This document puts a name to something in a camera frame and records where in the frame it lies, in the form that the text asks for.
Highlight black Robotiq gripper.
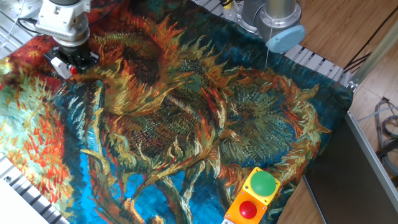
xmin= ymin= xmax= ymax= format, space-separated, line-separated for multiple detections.
xmin=55 ymin=43 xmax=101 ymax=75

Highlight small white red-button box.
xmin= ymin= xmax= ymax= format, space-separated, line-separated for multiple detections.
xmin=42 ymin=48 xmax=79 ymax=80

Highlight yellow box with green button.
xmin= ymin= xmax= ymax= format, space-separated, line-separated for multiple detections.
xmin=241 ymin=166 xmax=282 ymax=206

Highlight orange box with red button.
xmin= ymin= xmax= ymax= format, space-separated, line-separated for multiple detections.
xmin=223 ymin=189 xmax=268 ymax=224

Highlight silver metal plate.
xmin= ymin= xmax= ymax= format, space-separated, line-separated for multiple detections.
xmin=0 ymin=0 xmax=44 ymax=24

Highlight sunflower painting print cloth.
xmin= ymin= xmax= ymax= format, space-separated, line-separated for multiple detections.
xmin=0 ymin=0 xmax=354 ymax=224

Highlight white board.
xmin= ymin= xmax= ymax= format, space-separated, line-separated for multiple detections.
xmin=0 ymin=179 xmax=51 ymax=224

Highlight white zip tie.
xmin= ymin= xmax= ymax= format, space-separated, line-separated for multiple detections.
xmin=264 ymin=26 xmax=274 ymax=68

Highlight dark panel with aluminium edge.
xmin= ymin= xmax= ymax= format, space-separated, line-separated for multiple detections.
xmin=302 ymin=111 xmax=398 ymax=224

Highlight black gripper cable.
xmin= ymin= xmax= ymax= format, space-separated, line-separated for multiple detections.
xmin=16 ymin=17 xmax=40 ymax=35

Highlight black floor cable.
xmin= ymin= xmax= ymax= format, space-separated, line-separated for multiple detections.
xmin=343 ymin=5 xmax=398 ymax=74

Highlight aluminium frame post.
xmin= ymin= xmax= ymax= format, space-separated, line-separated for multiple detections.
xmin=347 ymin=18 xmax=398 ymax=93

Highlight grey coiled cables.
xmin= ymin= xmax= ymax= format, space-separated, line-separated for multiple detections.
xmin=374 ymin=96 xmax=398 ymax=177

